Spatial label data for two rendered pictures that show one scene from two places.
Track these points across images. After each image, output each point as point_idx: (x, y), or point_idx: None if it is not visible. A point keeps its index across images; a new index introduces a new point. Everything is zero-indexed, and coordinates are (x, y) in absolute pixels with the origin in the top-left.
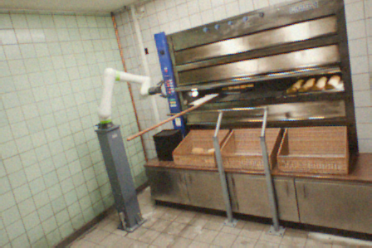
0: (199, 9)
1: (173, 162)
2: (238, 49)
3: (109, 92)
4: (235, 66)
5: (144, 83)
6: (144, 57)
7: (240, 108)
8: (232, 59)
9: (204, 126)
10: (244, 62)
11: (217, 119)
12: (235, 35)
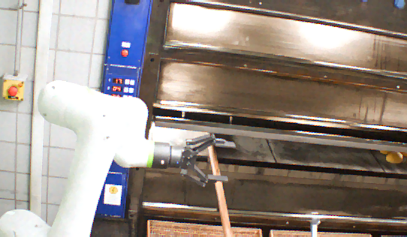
0: None
1: None
2: (361, 63)
3: (98, 196)
4: (332, 95)
5: (134, 127)
6: None
7: (300, 184)
8: (336, 78)
9: (189, 214)
10: (354, 91)
11: (238, 203)
12: (363, 28)
